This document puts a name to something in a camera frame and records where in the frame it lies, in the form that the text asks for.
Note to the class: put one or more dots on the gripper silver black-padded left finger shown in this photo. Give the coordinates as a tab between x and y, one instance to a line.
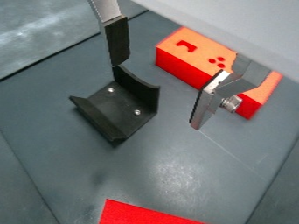
114	28

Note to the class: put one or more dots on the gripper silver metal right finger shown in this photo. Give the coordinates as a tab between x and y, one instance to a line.
225	85

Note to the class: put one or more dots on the orange foam shape board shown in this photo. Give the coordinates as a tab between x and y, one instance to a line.
193	58

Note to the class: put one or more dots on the black curved fixture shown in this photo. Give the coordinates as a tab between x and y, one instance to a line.
121	107

